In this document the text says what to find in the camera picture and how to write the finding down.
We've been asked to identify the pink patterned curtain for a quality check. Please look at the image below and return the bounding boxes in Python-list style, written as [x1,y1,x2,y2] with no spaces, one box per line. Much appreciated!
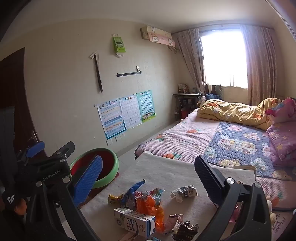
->
[172,28,206,95]
[240,24,278,106]

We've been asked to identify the blue quilted mat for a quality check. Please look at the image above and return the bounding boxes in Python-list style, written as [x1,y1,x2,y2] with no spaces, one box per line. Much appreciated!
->
[203,122,281,178]

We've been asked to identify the air conditioner with cartoon cover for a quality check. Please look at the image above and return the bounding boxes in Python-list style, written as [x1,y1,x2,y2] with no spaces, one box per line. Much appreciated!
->
[140,25,179,46]

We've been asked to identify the yellow quilt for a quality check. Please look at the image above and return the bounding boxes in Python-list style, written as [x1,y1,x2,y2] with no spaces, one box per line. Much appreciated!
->
[196,98,284,131]

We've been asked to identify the person's left hand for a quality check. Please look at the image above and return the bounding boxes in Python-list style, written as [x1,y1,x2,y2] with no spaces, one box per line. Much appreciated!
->
[13,199,26,214]

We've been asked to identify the red bin with green rim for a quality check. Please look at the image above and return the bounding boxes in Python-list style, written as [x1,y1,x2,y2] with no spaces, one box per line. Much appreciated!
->
[69,148,119,189]

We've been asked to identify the purple star blanket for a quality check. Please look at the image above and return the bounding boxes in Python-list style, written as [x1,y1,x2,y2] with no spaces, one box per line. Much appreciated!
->
[266,122,296,167]

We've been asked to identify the yellow candy wrapper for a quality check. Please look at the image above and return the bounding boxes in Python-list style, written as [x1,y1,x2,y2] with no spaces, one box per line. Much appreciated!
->
[107,193,124,205]

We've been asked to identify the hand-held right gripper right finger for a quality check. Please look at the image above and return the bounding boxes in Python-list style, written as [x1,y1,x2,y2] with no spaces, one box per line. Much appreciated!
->
[194,155,272,241]

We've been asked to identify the white drink carton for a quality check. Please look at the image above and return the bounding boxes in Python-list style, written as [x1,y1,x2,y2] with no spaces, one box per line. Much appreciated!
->
[171,185,198,202]

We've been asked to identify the black wall rail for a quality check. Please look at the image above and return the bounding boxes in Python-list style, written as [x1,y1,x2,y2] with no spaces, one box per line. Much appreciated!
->
[116,66,142,77]

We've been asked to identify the pink bed sheet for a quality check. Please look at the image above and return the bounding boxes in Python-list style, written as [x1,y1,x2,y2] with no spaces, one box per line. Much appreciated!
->
[134,108,296,209]

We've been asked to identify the blue alphabet wall poster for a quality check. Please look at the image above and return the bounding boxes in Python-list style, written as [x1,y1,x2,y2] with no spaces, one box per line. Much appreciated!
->
[97,99,127,140]

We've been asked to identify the white milk carton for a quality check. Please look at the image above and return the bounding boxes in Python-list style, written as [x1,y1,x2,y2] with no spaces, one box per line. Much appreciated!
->
[113,207,156,238]

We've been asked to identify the dark side table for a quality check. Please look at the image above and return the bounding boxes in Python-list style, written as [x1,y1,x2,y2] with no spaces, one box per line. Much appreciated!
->
[173,92,202,121]

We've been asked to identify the orange snack wrapper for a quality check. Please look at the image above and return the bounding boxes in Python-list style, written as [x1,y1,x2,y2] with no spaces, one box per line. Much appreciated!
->
[135,193,166,232]

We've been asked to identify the pink drink carton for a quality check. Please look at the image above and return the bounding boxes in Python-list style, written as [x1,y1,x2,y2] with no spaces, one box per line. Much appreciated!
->
[163,214,184,234]

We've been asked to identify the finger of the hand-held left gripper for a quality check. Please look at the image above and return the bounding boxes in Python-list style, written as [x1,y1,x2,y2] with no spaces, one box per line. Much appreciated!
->
[16,141,46,163]
[51,142,76,161]

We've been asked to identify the black hanging wall strap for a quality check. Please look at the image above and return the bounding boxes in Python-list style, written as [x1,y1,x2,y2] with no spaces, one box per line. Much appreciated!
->
[90,51,103,93]

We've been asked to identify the dark wooden door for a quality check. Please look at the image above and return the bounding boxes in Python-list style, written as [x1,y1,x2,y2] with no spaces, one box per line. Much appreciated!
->
[0,47,38,163]

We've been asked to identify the white chart wall poster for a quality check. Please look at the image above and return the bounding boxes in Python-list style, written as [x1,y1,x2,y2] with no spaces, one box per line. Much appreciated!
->
[118,93,142,130]

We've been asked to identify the pink pillow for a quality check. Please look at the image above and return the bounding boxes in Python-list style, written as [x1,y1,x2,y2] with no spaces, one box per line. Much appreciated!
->
[265,97,296,124]

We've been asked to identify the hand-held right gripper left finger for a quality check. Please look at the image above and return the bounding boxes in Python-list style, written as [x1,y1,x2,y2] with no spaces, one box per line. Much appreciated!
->
[25,155,103,241]

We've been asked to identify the green number wall poster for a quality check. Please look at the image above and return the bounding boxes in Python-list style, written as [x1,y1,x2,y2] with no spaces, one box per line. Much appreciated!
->
[137,90,156,123]

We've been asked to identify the dark brown wrapper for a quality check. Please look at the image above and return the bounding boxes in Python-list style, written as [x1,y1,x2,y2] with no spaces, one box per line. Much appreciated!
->
[172,221,199,241]

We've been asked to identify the blue snack wrapper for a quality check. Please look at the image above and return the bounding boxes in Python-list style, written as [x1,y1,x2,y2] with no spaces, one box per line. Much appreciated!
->
[120,179,146,209]

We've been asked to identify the dark blue clothes pile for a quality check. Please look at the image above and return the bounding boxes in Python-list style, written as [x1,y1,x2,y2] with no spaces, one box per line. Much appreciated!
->
[205,85,223,101]

